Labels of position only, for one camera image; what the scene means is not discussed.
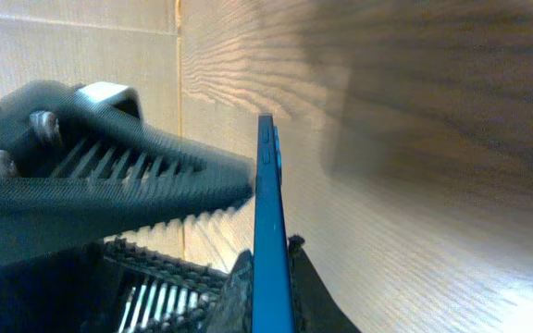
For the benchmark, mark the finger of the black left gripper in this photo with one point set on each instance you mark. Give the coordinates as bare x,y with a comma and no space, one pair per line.
78,164
134,289

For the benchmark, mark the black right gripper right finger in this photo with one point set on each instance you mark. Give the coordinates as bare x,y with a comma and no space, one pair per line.
314,309

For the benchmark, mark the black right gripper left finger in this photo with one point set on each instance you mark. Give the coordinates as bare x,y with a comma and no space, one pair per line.
232,313

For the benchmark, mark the blue Galaxy smartphone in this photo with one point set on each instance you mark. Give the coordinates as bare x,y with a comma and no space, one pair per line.
272,297

